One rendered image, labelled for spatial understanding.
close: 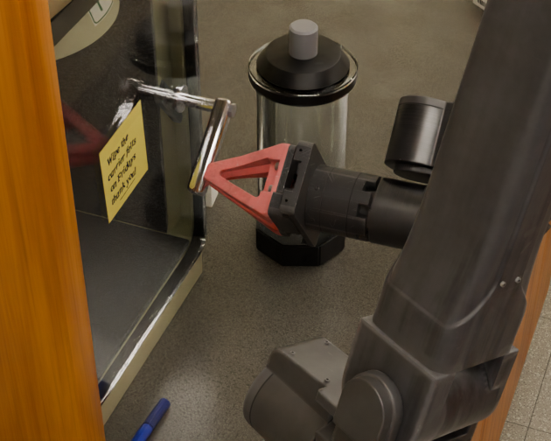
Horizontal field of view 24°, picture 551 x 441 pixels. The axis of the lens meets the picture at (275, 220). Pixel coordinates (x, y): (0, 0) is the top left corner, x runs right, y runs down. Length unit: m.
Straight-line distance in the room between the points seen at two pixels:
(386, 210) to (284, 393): 0.33
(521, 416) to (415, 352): 1.86
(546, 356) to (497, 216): 2.02
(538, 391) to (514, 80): 1.99
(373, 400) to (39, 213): 0.25
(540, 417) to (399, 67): 1.03
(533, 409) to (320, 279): 1.23
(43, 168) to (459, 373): 0.27
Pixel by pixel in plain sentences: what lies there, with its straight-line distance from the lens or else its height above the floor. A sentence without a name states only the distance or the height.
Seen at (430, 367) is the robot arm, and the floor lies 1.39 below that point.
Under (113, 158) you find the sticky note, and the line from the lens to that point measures 1.05.
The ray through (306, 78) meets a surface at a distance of 1.23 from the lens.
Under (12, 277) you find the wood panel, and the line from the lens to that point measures 0.85.
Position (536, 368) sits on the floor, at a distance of 2.60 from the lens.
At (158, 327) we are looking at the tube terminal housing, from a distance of 1.28.
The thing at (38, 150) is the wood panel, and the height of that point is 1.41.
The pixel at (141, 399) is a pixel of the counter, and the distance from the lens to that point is 1.24.
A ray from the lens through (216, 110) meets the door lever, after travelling 1.13.
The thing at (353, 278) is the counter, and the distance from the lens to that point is 1.35.
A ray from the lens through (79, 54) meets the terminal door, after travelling 0.96.
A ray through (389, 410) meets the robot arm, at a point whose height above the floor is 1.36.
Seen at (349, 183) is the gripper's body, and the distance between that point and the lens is 1.07.
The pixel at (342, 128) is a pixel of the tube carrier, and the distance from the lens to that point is 1.28.
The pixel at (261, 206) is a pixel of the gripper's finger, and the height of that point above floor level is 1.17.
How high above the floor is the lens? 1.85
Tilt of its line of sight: 40 degrees down
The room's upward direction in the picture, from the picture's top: straight up
